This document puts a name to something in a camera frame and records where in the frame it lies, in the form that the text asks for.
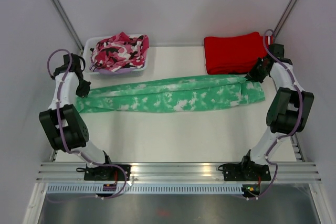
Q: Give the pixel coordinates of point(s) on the lilac garment in basket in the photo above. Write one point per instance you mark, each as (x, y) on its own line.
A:
(120, 72)

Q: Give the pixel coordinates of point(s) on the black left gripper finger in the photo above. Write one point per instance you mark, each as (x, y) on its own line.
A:
(258, 72)
(83, 88)

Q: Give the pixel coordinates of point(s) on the black folded garment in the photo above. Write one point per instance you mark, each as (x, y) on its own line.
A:
(237, 72)

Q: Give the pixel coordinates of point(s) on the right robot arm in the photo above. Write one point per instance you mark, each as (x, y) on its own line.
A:
(289, 110)

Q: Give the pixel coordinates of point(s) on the pink camouflage trousers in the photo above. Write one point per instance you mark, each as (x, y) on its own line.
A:
(120, 52)

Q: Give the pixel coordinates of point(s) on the red folded trousers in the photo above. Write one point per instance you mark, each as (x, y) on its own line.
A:
(239, 53)

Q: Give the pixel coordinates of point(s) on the white perforated laundry basket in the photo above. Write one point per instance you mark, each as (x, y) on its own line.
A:
(115, 56)

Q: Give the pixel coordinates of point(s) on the aluminium mounting rail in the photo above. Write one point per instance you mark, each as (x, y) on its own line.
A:
(180, 173)

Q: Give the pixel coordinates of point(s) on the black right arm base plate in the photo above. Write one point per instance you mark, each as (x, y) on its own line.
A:
(239, 173)

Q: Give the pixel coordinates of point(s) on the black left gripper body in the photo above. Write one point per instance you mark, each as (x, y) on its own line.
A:
(82, 82)

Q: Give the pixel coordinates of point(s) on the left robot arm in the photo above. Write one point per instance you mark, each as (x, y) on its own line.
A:
(67, 131)

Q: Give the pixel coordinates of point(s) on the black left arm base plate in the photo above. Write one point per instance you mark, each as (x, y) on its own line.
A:
(100, 173)

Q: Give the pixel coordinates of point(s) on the slotted cable duct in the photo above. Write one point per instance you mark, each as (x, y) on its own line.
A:
(231, 189)

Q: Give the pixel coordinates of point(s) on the green tie-dye trousers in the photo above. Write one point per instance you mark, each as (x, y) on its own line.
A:
(184, 94)

